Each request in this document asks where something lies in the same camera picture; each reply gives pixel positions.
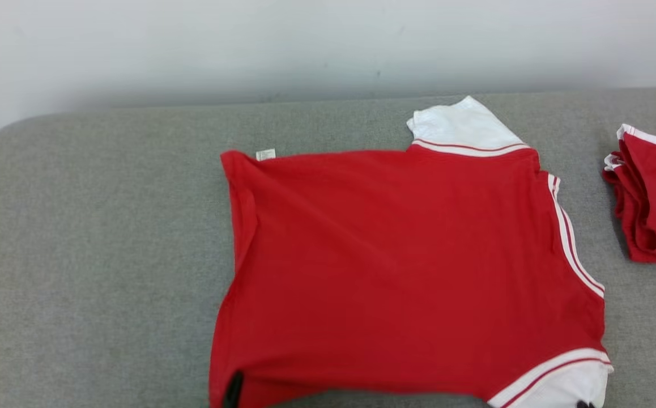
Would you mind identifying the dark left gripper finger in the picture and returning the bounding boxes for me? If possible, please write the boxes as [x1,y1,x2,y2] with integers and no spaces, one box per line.
[223,371,245,408]

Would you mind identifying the red white-sleeved jersey shirt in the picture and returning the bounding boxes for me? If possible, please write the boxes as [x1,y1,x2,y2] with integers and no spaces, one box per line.
[208,95,615,408]

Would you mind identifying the grey fabric sofa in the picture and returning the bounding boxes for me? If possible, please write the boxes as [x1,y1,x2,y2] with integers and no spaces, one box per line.
[0,87,656,408]

